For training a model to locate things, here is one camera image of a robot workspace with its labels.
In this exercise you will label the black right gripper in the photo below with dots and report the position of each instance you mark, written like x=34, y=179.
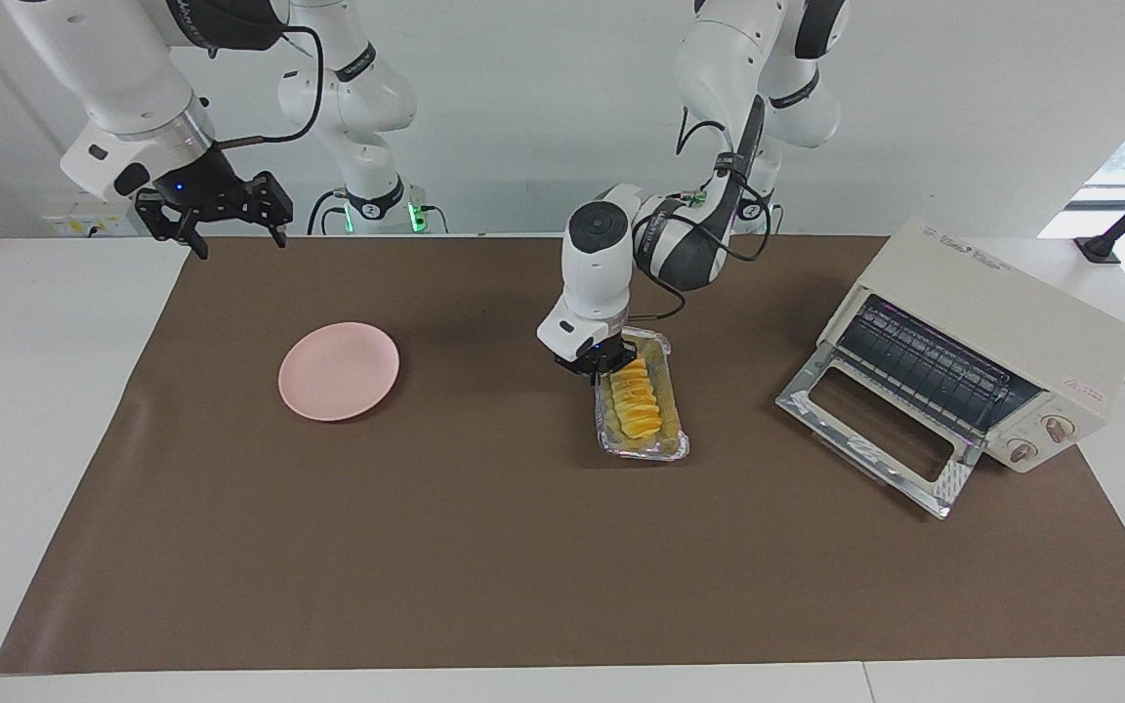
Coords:
x=206, y=186

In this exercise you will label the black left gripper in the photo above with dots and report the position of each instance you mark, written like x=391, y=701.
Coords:
x=594, y=353

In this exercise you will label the golden bread loaf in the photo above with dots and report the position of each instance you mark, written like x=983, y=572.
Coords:
x=637, y=405

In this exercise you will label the aluminium foil tray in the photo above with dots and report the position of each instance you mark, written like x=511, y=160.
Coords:
x=672, y=420

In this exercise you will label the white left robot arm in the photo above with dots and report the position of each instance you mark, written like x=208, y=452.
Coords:
x=597, y=273

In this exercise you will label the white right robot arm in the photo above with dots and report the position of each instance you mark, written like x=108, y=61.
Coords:
x=113, y=68

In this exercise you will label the glass oven door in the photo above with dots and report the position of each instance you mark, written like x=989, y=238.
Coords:
x=875, y=454

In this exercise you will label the cream toaster oven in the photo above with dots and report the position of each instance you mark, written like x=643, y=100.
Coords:
x=1012, y=312

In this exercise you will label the cream oven knob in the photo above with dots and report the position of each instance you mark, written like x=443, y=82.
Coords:
x=1057, y=428
x=1021, y=451

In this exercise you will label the white power socket strip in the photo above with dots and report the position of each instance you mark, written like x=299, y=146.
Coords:
x=74, y=225

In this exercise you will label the brown table mat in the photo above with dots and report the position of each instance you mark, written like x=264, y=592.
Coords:
x=562, y=547

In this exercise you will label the pink round plate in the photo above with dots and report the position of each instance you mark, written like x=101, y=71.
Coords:
x=338, y=371

